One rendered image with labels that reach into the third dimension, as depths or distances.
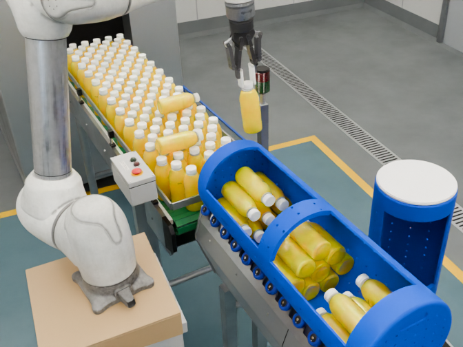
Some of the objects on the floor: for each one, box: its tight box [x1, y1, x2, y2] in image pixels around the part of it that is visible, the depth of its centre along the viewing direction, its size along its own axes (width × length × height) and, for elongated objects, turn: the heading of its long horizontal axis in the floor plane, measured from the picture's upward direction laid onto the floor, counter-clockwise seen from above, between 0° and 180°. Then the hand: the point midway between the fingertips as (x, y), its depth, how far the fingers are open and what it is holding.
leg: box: [219, 283, 238, 347], centre depth 242 cm, size 6×6×63 cm
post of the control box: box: [132, 203, 151, 246], centre depth 244 cm, size 4×4×100 cm
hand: (246, 76), depth 193 cm, fingers closed on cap, 4 cm apart
